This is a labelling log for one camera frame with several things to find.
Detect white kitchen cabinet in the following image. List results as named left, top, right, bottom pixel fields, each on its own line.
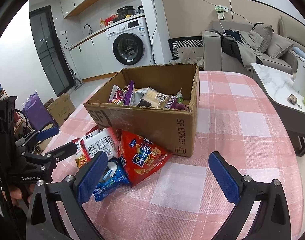
left=69, top=33, right=119, bottom=80

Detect small floor cardboard box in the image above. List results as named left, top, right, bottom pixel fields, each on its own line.
left=44, top=93, right=75, bottom=126

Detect white washing machine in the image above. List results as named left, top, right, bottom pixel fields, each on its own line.
left=105, top=16, right=154, bottom=69

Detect grey sofa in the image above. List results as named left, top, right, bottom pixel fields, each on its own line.
left=202, top=16, right=305, bottom=76

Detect purple grape candy bag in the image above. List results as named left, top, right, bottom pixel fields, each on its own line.
left=108, top=80, right=135, bottom=106

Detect person's left hand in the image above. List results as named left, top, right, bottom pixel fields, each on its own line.
left=0, top=184, right=35, bottom=207

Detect purple plastic bag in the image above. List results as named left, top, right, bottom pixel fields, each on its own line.
left=22, top=91, right=54, bottom=131

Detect grey cushion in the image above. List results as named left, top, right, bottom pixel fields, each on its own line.
left=266, top=34, right=294, bottom=59

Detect red chips bag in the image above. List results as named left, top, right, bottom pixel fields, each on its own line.
left=118, top=129, right=172, bottom=186

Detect black glass door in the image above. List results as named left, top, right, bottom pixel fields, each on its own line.
left=29, top=5, right=74, bottom=96

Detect pink plaid tablecloth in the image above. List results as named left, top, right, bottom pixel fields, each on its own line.
left=46, top=71, right=304, bottom=239

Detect black patterned pet fence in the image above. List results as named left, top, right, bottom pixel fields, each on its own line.
left=168, top=36, right=203, bottom=60

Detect white electric kettle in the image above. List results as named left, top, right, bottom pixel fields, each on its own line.
left=293, top=57, right=305, bottom=96

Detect brown SF cardboard box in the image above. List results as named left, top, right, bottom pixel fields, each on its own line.
left=84, top=63, right=200, bottom=157

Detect white marble coffee table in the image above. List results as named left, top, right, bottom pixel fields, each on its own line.
left=251, top=63, right=305, bottom=157

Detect dark clothes on sofa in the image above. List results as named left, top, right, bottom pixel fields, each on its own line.
left=221, top=30, right=263, bottom=70

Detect blue Oreo snack pack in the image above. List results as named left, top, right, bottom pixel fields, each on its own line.
left=93, top=158, right=130, bottom=202

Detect white red noodle snack pack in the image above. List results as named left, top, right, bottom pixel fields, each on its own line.
left=73, top=127, right=120, bottom=168

